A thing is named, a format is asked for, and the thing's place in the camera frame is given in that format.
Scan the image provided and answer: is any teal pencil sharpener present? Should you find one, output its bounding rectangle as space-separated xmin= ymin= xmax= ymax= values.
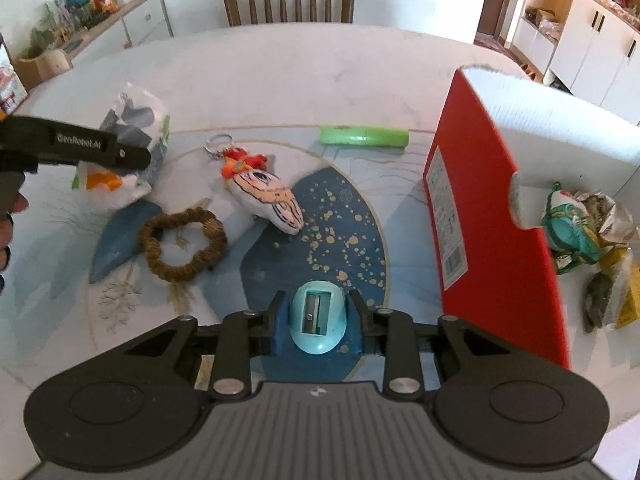
xmin=288 ymin=281 xmax=347 ymax=356

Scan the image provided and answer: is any patterned tissue pack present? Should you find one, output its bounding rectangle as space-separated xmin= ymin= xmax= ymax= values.
xmin=70 ymin=83 xmax=173 ymax=208

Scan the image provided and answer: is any brown scrunchie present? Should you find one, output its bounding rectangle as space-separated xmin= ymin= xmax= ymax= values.
xmin=138 ymin=206 xmax=229 ymax=284

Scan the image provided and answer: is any bunny plush keychain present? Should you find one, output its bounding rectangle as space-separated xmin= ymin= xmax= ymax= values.
xmin=204 ymin=133 xmax=304 ymax=235

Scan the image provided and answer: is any green cylinder tube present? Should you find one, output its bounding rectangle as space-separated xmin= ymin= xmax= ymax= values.
xmin=319 ymin=126 xmax=409 ymax=148

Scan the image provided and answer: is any clear bag dark item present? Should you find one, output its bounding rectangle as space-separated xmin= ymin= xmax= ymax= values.
xmin=582 ymin=272 xmax=614 ymax=333

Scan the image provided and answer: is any small yellow box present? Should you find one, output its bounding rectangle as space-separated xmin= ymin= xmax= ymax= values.
xmin=600 ymin=247 xmax=639 ymax=330

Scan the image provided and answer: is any person's left hand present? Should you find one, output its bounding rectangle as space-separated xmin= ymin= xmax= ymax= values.
xmin=0 ymin=193 xmax=29 ymax=273

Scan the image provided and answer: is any red white snack bag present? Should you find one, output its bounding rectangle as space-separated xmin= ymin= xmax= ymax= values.
xmin=0 ymin=36 xmax=28 ymax=119

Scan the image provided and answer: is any blue round placemat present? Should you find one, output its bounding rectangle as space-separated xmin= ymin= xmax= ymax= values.
xmin=240 ymin=166 xmax=387 ymax=382

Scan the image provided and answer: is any white sideboard cabinet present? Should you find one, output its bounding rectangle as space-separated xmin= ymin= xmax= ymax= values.
xmin=15 ymin=0 xmax=174 ymax=90

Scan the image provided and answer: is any red cardboard box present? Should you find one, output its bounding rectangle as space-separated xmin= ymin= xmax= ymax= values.
xmin=423 ymin=66 xmax=639 ymax=426

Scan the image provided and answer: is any white wall cabinet unit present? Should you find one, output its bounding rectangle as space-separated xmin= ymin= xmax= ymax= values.
xmin=508 ymin=0 xmax=639 ymax=125

